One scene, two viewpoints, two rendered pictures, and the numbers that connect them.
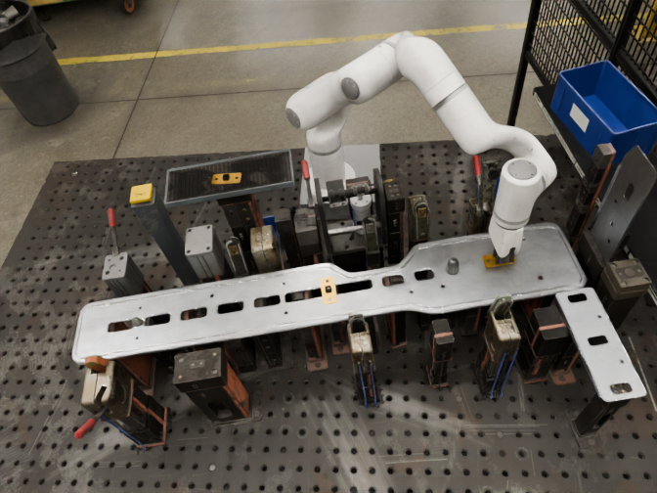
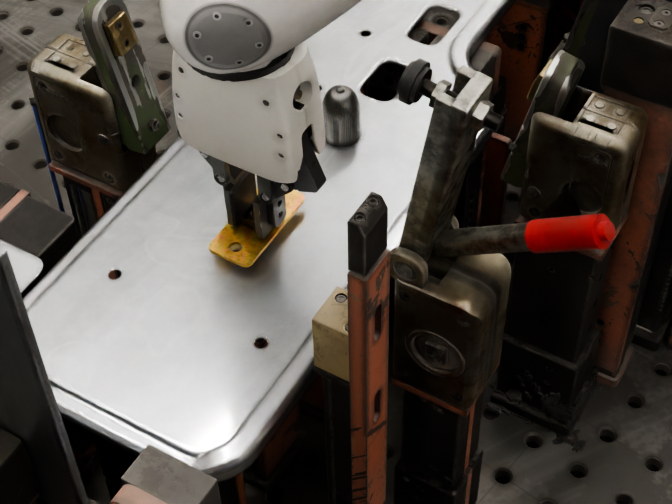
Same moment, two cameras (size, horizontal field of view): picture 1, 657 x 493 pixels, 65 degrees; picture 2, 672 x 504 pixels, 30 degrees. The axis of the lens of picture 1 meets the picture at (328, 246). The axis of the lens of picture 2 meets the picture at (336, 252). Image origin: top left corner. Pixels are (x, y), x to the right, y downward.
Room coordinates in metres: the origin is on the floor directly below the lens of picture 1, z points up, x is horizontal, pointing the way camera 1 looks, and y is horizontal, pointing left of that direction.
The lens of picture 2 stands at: (1.12, -0.98, 1.71)
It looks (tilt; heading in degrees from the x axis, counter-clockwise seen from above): 49 degrees down; 120
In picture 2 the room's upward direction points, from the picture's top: 2 degrees counter-clockwise
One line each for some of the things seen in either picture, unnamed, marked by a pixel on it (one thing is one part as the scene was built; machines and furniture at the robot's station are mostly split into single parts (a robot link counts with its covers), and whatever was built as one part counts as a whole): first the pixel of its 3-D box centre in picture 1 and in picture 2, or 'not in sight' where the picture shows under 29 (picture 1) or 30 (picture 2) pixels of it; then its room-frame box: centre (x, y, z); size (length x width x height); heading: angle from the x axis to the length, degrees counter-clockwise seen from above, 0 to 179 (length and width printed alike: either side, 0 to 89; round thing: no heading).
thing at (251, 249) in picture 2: (499, 258); (257, 218); (0.75, -0.44, 1.02); 0.08 x 0.04 x 0.01; 88
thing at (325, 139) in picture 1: (328, 111); not in sight; (1.38, -0.08, 1.10); 0.19 x 0.12 x 0.24; 122
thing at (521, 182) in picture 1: (518, 189); not in sight; (0.75, -0.45, 1.29); 0.09 x 0.08 x 0.13; 123
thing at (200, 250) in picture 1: (220, 279); not in sight; (0.94, 0.35, 0.90); 0.13 x 0.10 x 0.41; 178
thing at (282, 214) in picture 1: (293, 254); not in sight; (0.98, 0.11, 0.90); 0.05 x 0.05 x 0.40; 88
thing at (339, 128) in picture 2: (453, 266); (341, 118); (0.75, -0.32, 1.02); 0.03 x 0.03 x 0.07
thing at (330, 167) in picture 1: (327, 161); not in sight; (1.37, -0.06, 0.89); 0.19 x 0.19 x 0.18
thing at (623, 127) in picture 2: (417, 243); (565, 273); (0.94, -0.27, 0.88); 0.11 x 0.09 x 0.37; 178
